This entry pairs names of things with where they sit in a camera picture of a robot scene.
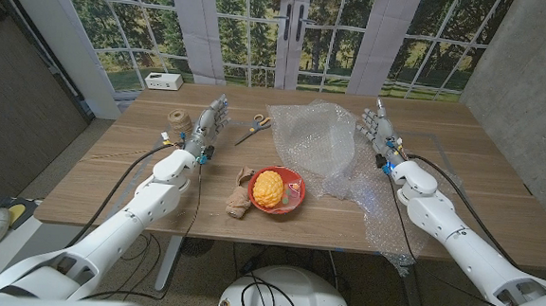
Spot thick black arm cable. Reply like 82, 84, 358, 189
64, 135, 183, 256
399, 153, 525, 269

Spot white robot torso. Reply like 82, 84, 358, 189
215, 261, 356, 306

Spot white power strip box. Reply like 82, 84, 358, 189
143, 71, 185, 93

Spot loose brown twine strand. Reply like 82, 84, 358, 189
80, 144, 160, 167

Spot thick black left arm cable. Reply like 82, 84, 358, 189
64, 135, 183, 256

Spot brown twine spool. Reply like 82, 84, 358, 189
166, 109, 195, 137

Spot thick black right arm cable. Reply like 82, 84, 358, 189
399, 153, 525, 269

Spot clear bubble wrap sheet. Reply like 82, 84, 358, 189
257, 96, 466, 279

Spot white table leg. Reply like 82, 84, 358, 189
154, 234, 184, 294

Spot orange grey handled scissors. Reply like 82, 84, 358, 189
233, 113, 272, 149

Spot yellow textured toy fruit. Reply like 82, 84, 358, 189
251, 169, 286, 209

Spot grey table leg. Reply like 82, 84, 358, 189
398, 264, 428, 306

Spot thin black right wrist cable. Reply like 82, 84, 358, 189
377, 171, 546, 306

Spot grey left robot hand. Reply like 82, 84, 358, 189
181, 91, 233, 159

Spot printed forest window backdrop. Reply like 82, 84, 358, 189
48, 0, 516, 117

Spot red bowl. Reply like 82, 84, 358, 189
246, 164, 308, 218

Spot thin black left wrist cable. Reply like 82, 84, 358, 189
78, 155, 205, 306

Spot crumpled beige cloth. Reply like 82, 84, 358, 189
224, 165, 257, 220

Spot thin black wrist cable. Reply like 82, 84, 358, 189
377, 171, 546, 306
78, 155, 205, 306

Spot black round ribbed object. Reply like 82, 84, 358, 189
179, 236, 215, 259

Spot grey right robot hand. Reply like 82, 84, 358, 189
353, 96, 411, 168

